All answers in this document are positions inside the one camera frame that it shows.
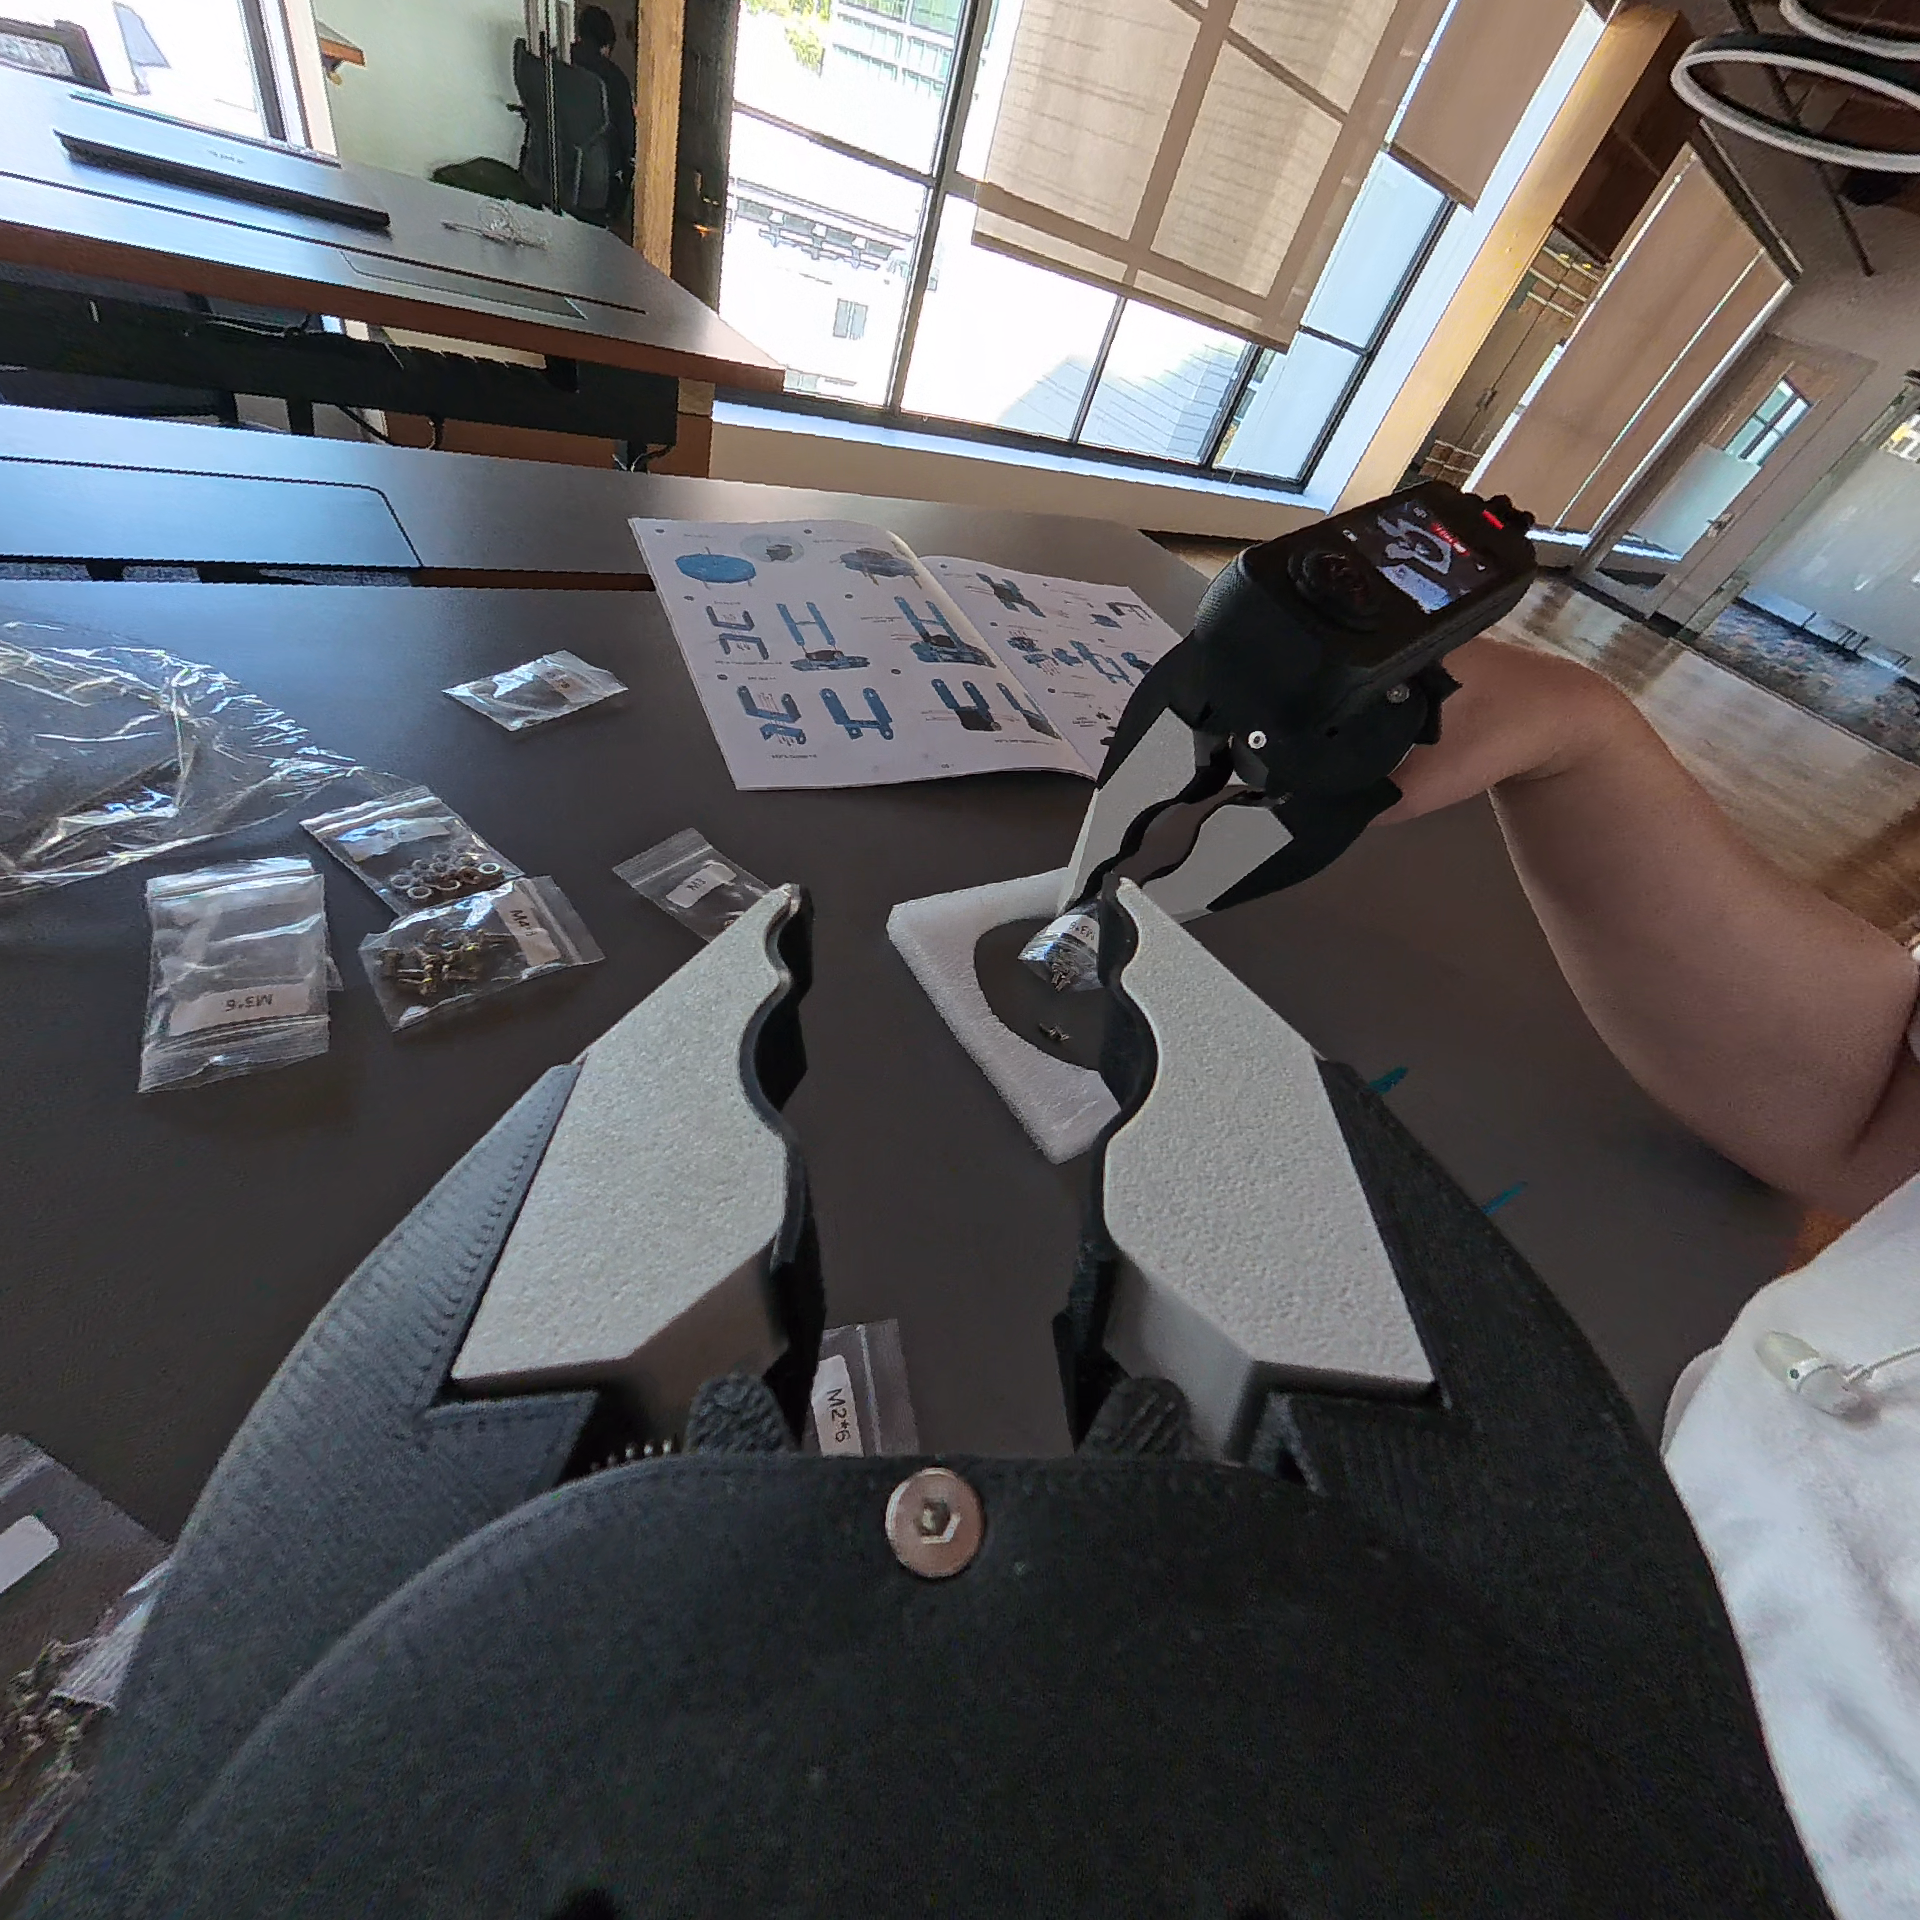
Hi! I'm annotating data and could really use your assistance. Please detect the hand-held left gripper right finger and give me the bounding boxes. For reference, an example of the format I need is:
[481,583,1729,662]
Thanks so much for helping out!
[1053,879,1432,1463]

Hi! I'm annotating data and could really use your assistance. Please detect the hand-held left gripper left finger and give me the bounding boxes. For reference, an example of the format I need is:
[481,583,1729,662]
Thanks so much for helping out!
[450,884,827,1451]

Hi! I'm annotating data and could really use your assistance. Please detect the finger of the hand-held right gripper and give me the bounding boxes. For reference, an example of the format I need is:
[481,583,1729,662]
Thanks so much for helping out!
[1134,786,1295,923]
[1066,697,1235,920]

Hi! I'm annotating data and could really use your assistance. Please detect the small clear screw bag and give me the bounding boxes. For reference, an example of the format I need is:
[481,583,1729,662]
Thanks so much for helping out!
[1026,909,1114,994]

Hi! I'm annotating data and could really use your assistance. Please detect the white foam square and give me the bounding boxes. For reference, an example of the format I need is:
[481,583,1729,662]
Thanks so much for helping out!
[888,874,1145,1166]

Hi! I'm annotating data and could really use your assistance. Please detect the person's right forearm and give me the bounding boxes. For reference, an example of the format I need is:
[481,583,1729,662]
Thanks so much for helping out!
[1484,648,1920,1222]

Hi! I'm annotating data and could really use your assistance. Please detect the dark desk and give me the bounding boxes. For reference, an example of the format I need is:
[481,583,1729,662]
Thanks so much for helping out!
[0,404,1801,1549]

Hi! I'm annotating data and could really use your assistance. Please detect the wooden-edged neighbouring desk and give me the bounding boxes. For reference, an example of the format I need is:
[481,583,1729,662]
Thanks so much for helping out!
[0,67,789,452]

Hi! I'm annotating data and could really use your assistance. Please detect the person's right hand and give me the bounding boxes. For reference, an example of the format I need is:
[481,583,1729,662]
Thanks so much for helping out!
[1389,644,1561,822]

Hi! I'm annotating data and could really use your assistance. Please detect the small clear labelled bag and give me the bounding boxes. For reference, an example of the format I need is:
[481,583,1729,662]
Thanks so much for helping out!
[817,1319,921,1455]
[609,830,771,945]

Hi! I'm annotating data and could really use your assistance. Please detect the clear bag of screws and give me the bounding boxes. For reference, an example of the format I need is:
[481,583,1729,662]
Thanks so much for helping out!
[0,1568,168,1856]
[355,879,603,1033]

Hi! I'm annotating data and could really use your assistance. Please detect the open instruction booklet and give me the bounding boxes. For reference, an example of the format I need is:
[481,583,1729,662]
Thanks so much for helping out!
[629,517,1189,793]

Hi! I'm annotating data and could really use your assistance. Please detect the clear bag of nuts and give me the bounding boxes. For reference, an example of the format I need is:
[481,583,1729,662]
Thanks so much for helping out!
[300,784,521,917]

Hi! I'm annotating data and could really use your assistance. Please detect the clear labelled hardware bag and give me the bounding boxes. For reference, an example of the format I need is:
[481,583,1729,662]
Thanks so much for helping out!
[0,1434,168,1640]
[137,859,342,1094]

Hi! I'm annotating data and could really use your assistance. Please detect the large window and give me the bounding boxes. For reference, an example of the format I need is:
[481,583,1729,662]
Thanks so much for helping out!
[718,0,1450,488]

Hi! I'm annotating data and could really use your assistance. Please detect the small clear parts bag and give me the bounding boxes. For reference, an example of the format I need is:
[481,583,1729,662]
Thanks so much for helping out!
[445,650,629,732]

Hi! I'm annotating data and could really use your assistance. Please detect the beige roller blind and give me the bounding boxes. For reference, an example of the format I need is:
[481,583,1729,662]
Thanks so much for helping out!
[973,0,1459,356]

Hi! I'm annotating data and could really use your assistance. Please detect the white clip-on microphone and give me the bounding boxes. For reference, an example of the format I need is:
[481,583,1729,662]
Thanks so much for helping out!
[1752,1328,1920,1420]

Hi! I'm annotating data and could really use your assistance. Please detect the person's white shirt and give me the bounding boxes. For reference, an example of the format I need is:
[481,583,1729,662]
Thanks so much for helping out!
[1666,1170,1920,1920]

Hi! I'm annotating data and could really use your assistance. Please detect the large crumpled plastic bag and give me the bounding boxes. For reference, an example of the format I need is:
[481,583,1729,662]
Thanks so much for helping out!
[0,620,396,902]

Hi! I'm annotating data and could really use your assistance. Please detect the black office chair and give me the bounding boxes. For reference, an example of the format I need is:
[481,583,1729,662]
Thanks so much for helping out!
[508,37,640,230]

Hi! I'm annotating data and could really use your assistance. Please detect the black bar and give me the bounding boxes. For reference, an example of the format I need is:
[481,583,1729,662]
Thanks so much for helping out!
[56,131,393,236]

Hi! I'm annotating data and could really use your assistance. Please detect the ring ceiling lamp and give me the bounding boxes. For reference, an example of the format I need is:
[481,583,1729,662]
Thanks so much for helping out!
[1668,0,1920,169]

